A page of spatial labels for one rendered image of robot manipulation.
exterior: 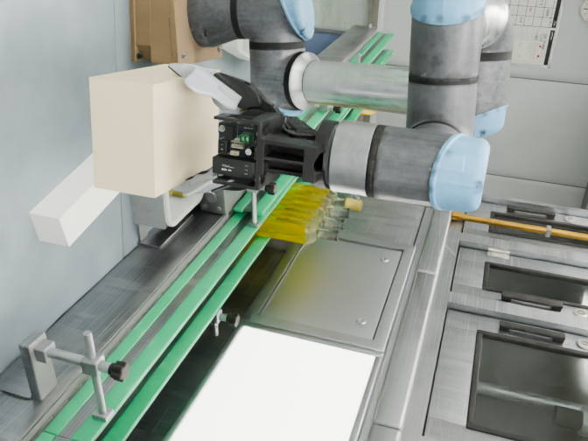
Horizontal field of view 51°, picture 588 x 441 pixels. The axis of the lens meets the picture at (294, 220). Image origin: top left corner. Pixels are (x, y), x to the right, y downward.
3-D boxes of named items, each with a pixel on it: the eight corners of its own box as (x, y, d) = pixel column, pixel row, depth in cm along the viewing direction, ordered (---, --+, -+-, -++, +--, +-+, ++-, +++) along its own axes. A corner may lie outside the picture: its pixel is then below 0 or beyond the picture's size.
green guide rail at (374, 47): (231, 185, 150) (262, 189, 147) (231, 180, 149) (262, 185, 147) (378, 34, 295) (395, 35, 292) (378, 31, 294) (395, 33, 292)
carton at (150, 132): (88, 77, 64) (152, 85, 62) (165, 64, 78) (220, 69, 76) (94, 187, 68) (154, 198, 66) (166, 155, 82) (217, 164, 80)
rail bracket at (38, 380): (3, 400, 99) (125, 437, 93) (-22, 317, 91) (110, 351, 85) (24, 380, 103) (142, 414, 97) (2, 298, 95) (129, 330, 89)
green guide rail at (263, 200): (233, 211, 153) (262, 216, 151) (232, 207, 153) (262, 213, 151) (376, 50, 298) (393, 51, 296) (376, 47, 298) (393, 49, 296)
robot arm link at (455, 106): (482, 75, 71) (477, 88, 62) (473, 168, 75) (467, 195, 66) (414, 73, 74) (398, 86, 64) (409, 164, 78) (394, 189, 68)
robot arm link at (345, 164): (385, 118, 65) (376, 191, 68) (343, 113, 66) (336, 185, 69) (369, 130, 58) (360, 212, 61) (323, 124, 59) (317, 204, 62)
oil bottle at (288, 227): (237, 233, 160) (316, 247, 155) (236, 213, 158) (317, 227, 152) (246, 222, 165) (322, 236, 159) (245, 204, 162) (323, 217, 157)
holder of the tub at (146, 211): (136, 244, 137) (167, 250, 135) (121, 129, 124) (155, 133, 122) (172, 210, 152) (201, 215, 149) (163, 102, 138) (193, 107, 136)
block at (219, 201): (199, 212, 151) (225, 217, 149) (196, 177, 146) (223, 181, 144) (205, 206, 154) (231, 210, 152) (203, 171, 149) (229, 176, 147)
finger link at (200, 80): (160, 46, 63) (227, 105, 62) (188, 43, 68) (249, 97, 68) (146, 70, 64) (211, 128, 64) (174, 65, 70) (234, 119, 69)
